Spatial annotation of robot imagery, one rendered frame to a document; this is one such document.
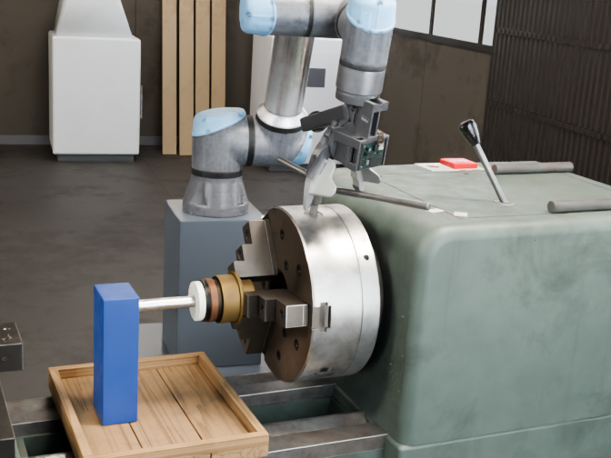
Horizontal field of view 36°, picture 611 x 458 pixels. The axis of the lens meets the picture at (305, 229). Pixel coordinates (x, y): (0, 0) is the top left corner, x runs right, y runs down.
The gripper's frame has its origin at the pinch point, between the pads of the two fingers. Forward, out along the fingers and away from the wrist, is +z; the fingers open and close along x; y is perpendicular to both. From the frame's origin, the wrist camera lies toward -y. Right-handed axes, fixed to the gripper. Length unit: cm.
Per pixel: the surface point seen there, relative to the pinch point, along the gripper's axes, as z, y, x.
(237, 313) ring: 20.3, -4.7, -14.0
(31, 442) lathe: 45, -20, -44
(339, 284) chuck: 10.9, 8.7, -4.5
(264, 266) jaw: 15.0, -8.0, -5.7
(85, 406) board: 40, -18, -35
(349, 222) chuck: 4.3, 1.6, 4.0
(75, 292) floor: 184, -263, 121
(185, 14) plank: 133, -551, 409
